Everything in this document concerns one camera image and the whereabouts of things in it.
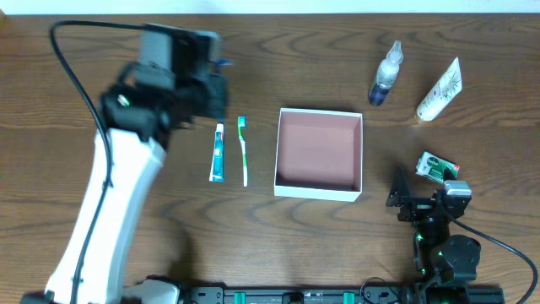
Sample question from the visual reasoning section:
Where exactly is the green white toothbrush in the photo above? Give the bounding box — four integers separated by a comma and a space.
237, 115, 249, 187

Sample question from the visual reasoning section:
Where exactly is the green white toothpaste tube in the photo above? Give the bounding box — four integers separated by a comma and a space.
209, 122, 224, 182

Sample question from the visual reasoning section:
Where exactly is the blue disposable razor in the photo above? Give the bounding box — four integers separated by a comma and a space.
215, 58, 233, 68

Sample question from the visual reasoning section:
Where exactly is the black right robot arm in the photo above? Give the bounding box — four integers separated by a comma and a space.
386, 166, 481, 304

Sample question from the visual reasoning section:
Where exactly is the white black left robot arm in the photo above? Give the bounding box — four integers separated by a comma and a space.
22, 24, 228, 303

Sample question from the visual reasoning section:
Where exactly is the green white Dettol soap pack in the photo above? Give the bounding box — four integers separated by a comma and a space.
415, 151, 460, 184

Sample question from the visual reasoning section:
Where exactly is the pink open cardboard box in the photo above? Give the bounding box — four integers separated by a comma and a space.
273, 108, 364, 202

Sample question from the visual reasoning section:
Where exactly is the white bamboo print lotion tube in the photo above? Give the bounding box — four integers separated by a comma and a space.
414, 57, 462, 122

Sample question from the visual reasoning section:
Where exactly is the clear pump bottle blue liquid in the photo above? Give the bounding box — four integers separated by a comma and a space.
368, 41, 403, 106

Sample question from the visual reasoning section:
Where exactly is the black mounting rail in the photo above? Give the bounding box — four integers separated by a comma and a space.
177, 283, 505, 304

